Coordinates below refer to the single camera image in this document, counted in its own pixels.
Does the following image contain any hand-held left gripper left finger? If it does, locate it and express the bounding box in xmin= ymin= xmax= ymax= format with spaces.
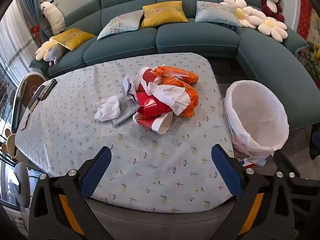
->
xmin=27 ymin=145 xmax=112 ymax=240

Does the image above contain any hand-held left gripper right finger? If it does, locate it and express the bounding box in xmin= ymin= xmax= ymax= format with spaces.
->
xmin=211 ymin=144 xmax=293 ymax=240

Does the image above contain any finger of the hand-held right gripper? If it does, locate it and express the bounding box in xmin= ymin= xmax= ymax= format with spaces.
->
xmin=309 ymin=129 xmax=320 ymax=161
xmin=273 ymin=150 xmax=320 ymax=198

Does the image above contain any grey drawstring pouch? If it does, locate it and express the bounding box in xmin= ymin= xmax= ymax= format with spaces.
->
xmin=111 ymin=100 xmax=140 ymax=128

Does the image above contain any white lined waste bin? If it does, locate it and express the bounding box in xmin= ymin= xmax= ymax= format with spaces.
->
xmin=222 ymin=80 xmax=290 ymax=167

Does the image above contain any orange plastic bag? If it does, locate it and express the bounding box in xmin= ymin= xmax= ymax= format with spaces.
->
xmin=153 ymin=65 xmax=199 ymax=87
xmin=162 ymin=76 xmax=200 ymax=117

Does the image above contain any red paper cup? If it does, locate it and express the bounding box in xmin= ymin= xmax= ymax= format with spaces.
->
xmin=136 ymin=92 xmax=175 ymax=118
xmin=132 ymin=112 xmax=174 ymax=134

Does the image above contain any white tissue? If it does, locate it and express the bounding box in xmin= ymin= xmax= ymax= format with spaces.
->
xmin=146 ymin=80 xmax=198 ymax=115

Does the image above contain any floral light blue tablecloth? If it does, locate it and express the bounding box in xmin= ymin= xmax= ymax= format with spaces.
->
xmin=15 ymin=52 xmax=235 ymax=214

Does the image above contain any white crumpled cloth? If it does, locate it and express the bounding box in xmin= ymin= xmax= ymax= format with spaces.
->
xmin=94 ymin=96 xmax=122 ymax=122

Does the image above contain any grey padded chair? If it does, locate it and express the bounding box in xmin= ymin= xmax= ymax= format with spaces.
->
xmin=7 ymin=162 xmax=32 ymax=208

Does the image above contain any yellow flower bouquet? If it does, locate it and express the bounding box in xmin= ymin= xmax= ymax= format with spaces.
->
xmin=299 ymin=41 xmax=320 ymax=80

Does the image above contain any pale blue paper piece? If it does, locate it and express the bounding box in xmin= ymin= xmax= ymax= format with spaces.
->
xmin=122 ymin=75 xmax=139 ymax=103

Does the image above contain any black slim stick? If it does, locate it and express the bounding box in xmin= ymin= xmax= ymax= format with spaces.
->
xmin=27 ymin=85 xmax=47 ymax=113

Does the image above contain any black remote control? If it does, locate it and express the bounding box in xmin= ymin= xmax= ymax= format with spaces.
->
xmin=37 ymin=79 xmax=57 ymax=102

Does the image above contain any red and white cloth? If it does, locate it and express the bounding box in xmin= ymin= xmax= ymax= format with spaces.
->
xmin=135 ymin=66 xmax=160 ymax=93

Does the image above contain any round wooden chair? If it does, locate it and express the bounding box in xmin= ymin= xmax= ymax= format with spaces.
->
xmin=12 ymin=72 xmax=48 ymax=130

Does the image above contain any grey plush toy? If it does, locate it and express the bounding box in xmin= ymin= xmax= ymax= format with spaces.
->
xmin=47 ymin=44 xmax=68 ymax=67

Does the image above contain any white daisy flower cushion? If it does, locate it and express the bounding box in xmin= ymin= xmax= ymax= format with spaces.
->
xmin=220 ymin=0 xmax=266 ymax=28
xmin=35 ymin=37 xmax=63 ymax=61
xmin=250 ymin=12 xmax=288 ymax=40

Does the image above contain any yellow embroidered cushion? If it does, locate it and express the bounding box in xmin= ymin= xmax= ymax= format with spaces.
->
xmin=140 ymin=1 xmax=188 ymax=28
xmin=52 ymin=28 xmax=96 ymax=51

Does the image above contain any teal fabric sofa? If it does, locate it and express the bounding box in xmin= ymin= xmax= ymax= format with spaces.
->
xmin=30 ymin=0 xmax=320 ymax=135

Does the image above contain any light blue embroidered cushion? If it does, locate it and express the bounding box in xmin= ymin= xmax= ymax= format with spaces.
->
xmin=194 ymin=0 xmax=242 ymax=28
xmin=97 ymin=10 xmax=144 ymax=40

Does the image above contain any sheer white curtain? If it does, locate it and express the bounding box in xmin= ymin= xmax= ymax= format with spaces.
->
xmin=0 ymin=0 xmax=38 ymax=80

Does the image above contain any red ribbon bow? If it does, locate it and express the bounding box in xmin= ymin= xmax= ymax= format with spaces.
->
xmin=30 ymin=24 xmax=42 ymax=40

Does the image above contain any white long plush toy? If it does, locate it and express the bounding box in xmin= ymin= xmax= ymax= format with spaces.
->
xmin=39 ymin=0 xmax=66 ymax=35

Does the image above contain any blue curtain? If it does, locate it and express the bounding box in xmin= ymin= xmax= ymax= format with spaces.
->
xmin=21 ymin=0 xmax=54 ymax=43

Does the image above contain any red wall hanging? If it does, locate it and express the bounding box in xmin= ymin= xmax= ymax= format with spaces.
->
xmin=296 ymin=0 xmax=313 ymax=40

